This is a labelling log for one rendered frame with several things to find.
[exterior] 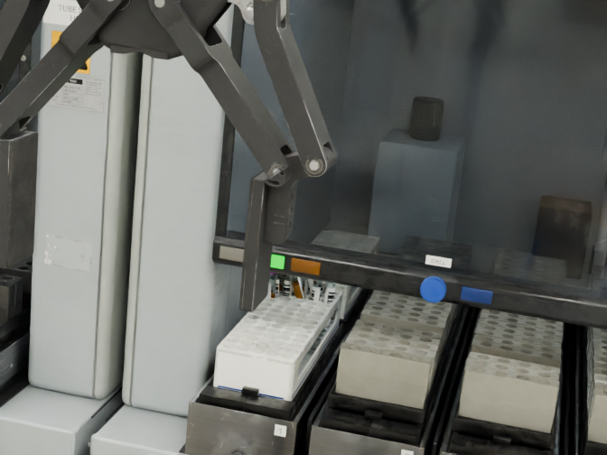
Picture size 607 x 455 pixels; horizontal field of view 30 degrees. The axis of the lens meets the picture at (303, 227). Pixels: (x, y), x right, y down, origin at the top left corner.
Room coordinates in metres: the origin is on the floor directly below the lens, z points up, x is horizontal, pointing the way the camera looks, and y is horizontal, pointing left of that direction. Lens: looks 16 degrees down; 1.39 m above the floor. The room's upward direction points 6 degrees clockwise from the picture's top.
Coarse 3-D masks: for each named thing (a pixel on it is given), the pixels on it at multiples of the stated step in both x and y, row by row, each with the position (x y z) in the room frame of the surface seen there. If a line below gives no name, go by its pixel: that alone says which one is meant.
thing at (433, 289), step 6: (432, 276) 1.26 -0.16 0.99; (426, 282) 1.25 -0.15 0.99; (432, 282) 1.25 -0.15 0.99; (438, 282) 1.25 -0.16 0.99; (420, 288) 1.26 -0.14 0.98; (426, 288) 1.25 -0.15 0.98; (432, 288) 1.25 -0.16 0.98; (438, 288) 1.25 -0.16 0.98; (444, 288) 1.25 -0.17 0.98; (426, 294) 1.25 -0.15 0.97; (432, 294) 1.25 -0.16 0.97; (438, 294) 1.25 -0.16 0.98; (444, 294) 1.25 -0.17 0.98; (426, 300) 1.25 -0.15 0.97; (432, 300) 1.25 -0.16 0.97; (438, 300) 1.25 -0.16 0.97
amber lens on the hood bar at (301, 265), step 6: (294, 258) 1.30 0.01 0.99; (294, 264) 1.30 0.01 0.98; (300, 264) 1.29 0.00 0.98; (306, 264) 1.29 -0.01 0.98; (312, 264) 1.29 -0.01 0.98; (318, 264) 1.29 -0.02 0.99; (294, 270) 1.30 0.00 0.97; (300, 270) 1.29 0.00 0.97; (306, 270) 1.29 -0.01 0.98; (312, 270) 1.29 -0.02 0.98; (318, 270) 1.29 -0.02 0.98
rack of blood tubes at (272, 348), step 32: (256, 320) 1.40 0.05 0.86; (288, 320) 1.41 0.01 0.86; (320, 320) 1.42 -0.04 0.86; (224, 352) 1.29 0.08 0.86; (256, 352) 1.30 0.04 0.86; (288, 352) 1.31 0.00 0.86; (320, 352) 1.43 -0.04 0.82; (224, 384) 1.28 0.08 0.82; (256, 384) 1.28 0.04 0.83; (288, 384) 1.27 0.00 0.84
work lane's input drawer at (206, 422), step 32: (352, 320) 1.61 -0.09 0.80; (320, 384) 1.35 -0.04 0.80; (192, 416) 1.25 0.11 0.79; (224, 416) 1.25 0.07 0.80; (256, 416) 1.24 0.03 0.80; (288, 416) 1.24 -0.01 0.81; (192, 448) 1.25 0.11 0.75; (224, 448) 1.24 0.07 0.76; (256, 448) 1.24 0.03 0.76; (288, 448) 1.23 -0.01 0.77
